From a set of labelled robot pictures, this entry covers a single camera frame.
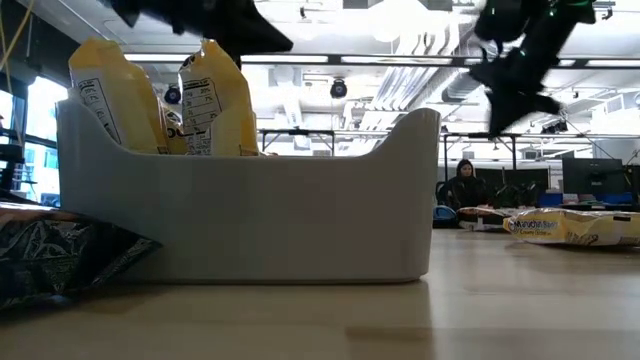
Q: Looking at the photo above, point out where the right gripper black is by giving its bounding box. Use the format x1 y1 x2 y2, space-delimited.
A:
469 47 561 139

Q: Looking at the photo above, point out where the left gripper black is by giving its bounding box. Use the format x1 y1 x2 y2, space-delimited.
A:
107 0 295 70

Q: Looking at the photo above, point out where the yellow Maruchan noodle pack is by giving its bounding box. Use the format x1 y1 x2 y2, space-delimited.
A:
502 207 640 248
177 38 261 157
68 37 189 156

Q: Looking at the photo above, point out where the dark brown noodle pack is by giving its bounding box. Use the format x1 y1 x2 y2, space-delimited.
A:
456 205 522 233
0 202 162 309

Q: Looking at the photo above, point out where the grey plastic bin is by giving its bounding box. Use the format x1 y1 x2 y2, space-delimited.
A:
54 97 442 285

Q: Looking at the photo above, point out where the black ceiling spotlight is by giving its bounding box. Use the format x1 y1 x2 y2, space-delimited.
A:
542 118 570 136

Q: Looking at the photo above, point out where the ceiling light bar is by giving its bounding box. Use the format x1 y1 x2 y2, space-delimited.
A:
122 51 640 70

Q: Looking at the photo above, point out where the person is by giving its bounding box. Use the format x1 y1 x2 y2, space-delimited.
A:
439 158 494 211

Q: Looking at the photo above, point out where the large black computer monitor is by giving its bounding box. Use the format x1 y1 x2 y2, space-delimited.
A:
561 157 626 196

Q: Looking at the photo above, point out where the blue seat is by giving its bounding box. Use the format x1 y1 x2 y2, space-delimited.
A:
432 204 458 225

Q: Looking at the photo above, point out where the large black-framed window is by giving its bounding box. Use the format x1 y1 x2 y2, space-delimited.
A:
0 74 70 207

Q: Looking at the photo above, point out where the silver ventilation duct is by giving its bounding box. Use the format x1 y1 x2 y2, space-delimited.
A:
405 29 491 105

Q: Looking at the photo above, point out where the yellow hanging cord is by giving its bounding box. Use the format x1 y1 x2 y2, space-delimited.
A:
0 0 37 147

